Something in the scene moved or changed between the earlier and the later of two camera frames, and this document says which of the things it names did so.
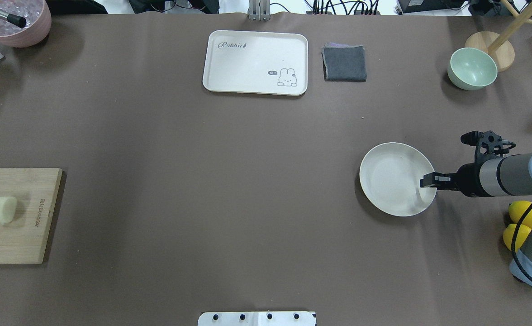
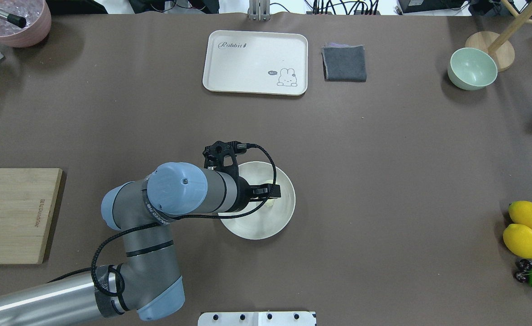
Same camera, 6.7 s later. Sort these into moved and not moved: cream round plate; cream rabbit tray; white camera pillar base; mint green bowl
Moved: cream round plate
Not moved: white camera pillar base; mint green bowl; cream rabbit tray
